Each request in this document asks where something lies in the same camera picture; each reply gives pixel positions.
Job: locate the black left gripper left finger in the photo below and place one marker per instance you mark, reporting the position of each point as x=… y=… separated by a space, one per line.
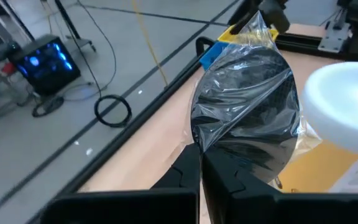
x=172 y=202

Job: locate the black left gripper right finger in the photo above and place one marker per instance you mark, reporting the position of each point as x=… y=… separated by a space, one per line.
x=259 y=208

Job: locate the white disinfecting wipes canister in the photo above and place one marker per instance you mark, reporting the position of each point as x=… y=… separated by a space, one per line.
x=346 y=102

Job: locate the blue plastic basket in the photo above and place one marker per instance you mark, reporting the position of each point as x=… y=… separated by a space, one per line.
x=213 y=54

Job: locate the yellow plastic basket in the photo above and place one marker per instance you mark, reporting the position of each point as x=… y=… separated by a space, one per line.
x=227 y=37

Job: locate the black stand base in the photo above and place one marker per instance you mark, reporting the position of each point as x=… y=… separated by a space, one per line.
x=84 y=42

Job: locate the black lit computer tower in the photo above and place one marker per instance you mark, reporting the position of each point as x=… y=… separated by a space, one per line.
x=47 y=65

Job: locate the black aluminium table frame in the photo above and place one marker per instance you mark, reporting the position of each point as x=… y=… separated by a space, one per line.
x=121 y=140

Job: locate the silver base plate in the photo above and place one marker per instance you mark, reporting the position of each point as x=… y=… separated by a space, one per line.
x=332 y=34

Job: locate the black diagonal frame strut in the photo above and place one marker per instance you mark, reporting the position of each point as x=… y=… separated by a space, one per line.
x=244 y=18

